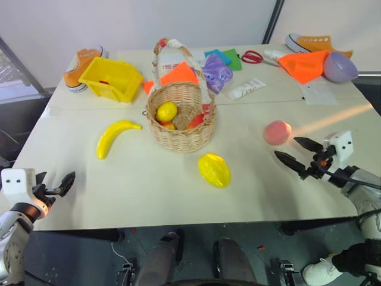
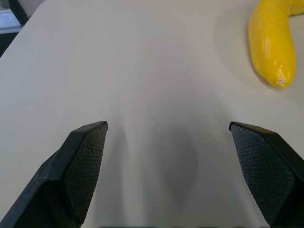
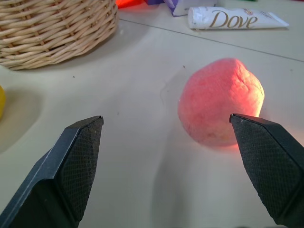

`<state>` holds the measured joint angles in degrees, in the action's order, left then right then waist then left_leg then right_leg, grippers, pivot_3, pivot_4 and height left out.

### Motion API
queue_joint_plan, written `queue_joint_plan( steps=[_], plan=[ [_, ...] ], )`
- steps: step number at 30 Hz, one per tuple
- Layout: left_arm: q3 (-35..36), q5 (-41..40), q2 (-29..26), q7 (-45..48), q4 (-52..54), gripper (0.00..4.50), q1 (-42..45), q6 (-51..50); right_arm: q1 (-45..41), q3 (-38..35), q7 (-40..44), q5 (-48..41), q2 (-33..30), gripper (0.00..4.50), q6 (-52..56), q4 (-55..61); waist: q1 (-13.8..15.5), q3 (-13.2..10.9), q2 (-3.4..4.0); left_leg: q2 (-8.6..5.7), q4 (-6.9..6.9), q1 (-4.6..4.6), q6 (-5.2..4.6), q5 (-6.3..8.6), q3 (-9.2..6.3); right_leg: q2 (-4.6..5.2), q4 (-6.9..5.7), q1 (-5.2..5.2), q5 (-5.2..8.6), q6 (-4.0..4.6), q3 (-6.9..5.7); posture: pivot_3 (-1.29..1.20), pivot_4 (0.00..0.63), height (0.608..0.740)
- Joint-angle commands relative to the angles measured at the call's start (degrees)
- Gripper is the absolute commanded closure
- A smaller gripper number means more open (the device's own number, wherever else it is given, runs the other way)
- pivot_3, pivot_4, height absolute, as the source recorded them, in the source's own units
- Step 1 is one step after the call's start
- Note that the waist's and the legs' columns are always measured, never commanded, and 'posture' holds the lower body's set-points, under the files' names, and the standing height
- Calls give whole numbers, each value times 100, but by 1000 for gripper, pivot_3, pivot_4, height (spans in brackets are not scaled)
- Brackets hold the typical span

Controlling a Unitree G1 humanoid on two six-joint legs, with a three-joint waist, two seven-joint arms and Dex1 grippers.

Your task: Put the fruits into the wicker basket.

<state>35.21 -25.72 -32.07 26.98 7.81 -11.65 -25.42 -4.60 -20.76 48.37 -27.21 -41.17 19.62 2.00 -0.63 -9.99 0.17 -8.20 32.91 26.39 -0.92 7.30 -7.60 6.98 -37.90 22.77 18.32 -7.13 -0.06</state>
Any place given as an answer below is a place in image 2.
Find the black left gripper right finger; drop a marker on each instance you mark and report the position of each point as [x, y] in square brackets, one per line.
[268, 171]

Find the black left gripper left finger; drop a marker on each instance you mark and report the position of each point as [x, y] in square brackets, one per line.
[71, 171]

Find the yellow toy banana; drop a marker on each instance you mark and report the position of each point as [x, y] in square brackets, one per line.
[273, 45]

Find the dark window frame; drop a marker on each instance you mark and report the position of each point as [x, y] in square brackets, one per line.
[14, 19]

